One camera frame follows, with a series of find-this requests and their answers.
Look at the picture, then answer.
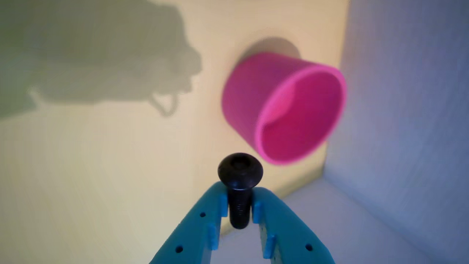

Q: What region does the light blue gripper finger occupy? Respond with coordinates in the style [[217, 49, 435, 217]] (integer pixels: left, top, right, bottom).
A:
[[252, 187, 336, 264], [149, 181, 229, 264]]

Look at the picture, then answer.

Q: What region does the black round-head bolt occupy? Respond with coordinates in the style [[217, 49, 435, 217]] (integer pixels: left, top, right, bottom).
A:
[[217, 153, 264, 230]]

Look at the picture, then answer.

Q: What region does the white cardboard box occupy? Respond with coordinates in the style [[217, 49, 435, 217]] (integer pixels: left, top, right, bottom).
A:
[[211, 0, 469, 264]]

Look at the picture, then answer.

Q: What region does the yellow paper mat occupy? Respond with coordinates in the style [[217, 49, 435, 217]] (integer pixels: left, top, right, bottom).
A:
[[0, 0, 350, 264]]

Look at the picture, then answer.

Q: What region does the pink round cup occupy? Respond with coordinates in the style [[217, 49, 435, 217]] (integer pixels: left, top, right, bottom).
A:
[[221, 52, 347, 166]]

